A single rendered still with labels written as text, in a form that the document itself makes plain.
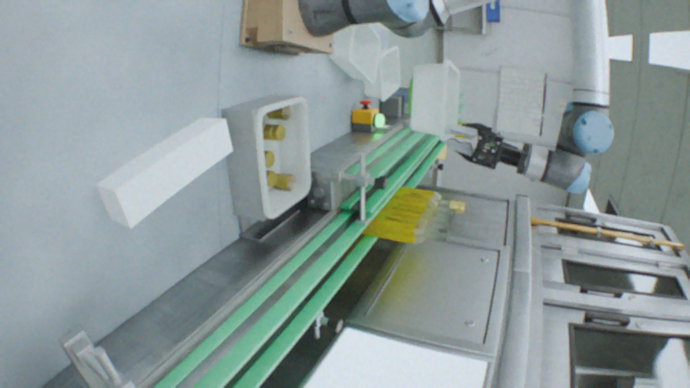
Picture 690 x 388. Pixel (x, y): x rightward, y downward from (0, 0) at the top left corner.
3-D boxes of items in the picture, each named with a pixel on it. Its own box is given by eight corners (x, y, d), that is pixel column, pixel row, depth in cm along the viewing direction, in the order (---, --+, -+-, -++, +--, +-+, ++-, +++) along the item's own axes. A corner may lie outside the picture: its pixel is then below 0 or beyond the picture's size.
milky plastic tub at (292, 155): (235, 215, 74) (268, 224, 71) (222, 108, 65) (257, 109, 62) (280, 186, 89) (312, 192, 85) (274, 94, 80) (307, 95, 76)
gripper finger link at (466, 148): (433, 135, 79) (473, 145, 75) (438, 132, 84) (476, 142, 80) (430, 148, 80) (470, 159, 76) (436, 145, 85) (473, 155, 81)
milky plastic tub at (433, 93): (406, 55, 72) (447, 57, 68) (427, 68, 92) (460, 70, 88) (401, 138, 76) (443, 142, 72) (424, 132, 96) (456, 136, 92)
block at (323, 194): (306, 208, 89) (332, 213, 87) (303, 171, 86) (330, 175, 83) (313, 202, 92) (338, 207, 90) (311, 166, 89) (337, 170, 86)
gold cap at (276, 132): (259, 125, 74) (276, 126, 73) (268, 122, 77) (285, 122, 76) (259, 142, 76) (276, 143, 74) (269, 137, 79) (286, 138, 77)
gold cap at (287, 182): (289, 173, 81) (273, 171, 82) (286, 188, 80) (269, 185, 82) (297, 178, 84) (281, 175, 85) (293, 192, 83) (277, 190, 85)
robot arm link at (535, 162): (546, 146, 74) (536, 180, 77) (527, 141, 76) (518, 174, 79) (549, 151, 68) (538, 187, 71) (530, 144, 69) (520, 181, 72)
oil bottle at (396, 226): (345, 231, 97) (424, 247, 89) (345, 212, 95) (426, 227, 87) (353, 222, 102) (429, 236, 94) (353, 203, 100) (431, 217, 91)
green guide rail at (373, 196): (340, 209, 91) (370, 214, 88) (340, 205, 90) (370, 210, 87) (452, 104, 236) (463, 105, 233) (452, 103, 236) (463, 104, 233)
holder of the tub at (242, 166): (237, 236, 77) (266, 245, 74) (221, 108, 66) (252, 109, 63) (281, 205, 91) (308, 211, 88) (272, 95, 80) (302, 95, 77)
